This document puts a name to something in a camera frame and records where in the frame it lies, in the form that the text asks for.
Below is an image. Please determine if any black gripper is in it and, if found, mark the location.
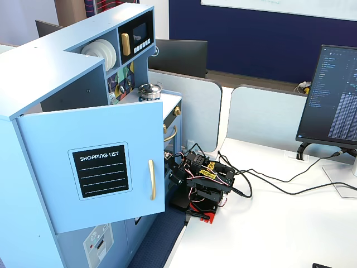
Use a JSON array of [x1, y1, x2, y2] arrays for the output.
[[166, 156, 194, 187]]

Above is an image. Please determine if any blue door with shopping list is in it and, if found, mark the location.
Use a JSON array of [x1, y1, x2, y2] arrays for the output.
[[16, 100, 166, 235]]

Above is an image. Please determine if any red arm base clamp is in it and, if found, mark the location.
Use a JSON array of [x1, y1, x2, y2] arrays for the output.
[[189, 201, 219, 224]]

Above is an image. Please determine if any blue door with dispenser print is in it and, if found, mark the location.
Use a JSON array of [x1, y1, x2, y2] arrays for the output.
[[55, 215, 143, 268]]

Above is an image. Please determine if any black toy microwave door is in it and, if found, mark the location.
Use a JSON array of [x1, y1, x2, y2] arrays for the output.
[[118, 11, 155, 66]]

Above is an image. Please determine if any blue toy kitchen cabinet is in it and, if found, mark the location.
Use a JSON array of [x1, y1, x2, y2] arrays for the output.
[[0, 2, 184, 268]]

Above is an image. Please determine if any brown wooden cabinet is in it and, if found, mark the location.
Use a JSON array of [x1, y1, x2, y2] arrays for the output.
[[54, 0, 88, 28]]

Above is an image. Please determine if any grey desk divider panel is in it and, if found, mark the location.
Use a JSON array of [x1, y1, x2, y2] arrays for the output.
[[226, 84, 309, 146], [147, 69, 223, 153]]

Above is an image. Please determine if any navy fabric panel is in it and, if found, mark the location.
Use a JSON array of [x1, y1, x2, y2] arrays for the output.
[[131, 192, 187, 268]]

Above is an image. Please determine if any silver toy pot with lid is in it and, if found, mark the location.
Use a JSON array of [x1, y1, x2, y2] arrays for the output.
[[138, 82, 164, 99]]

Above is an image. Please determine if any black monitor back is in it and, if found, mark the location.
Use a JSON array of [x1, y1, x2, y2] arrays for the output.
[[147, 39, 209, 79]]

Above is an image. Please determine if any white toy plate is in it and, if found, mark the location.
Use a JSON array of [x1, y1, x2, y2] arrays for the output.
[[93, 39, 114, 70], [97, 38, 117, 69], [81, 41, 110, 69]]

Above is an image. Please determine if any silver monitor stand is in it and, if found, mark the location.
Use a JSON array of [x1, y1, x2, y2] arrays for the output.
[[321, 155, 357, 199]]

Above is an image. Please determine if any monitor showing code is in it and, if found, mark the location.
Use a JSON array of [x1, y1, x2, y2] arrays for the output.
[[295, 44, 357, 149]]

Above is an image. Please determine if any dark monitor back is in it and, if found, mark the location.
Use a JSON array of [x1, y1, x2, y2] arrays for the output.
[[35, 20, 66, 39]]

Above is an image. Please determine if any whiteboard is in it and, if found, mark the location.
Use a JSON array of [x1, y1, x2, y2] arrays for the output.
[[200, 0, 357, 22]]

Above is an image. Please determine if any long gold door handle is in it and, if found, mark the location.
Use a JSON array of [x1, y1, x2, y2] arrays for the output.
[[148, 159, 157, 202]]

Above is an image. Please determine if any gold oven door handle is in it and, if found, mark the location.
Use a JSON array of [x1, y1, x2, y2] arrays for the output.
[[163, 125, 179, 143]]

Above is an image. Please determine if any long black cable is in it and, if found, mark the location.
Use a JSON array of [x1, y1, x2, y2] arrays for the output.
[[216, 150, 357, 198]]

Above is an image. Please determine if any black cable holder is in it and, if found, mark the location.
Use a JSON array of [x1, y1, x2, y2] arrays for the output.
[[296, 142, 312, 161]]

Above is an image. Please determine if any black cable with plug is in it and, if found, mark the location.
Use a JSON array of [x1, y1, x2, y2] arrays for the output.
[[231, 149, 357, 184]]

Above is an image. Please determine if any gold microwave handle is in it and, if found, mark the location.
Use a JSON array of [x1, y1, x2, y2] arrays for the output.
[[120, 32, 132, 57]]

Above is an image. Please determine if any white and yellow cable bundle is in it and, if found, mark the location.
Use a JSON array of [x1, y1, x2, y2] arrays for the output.
[[293, 80, 312, 95]]

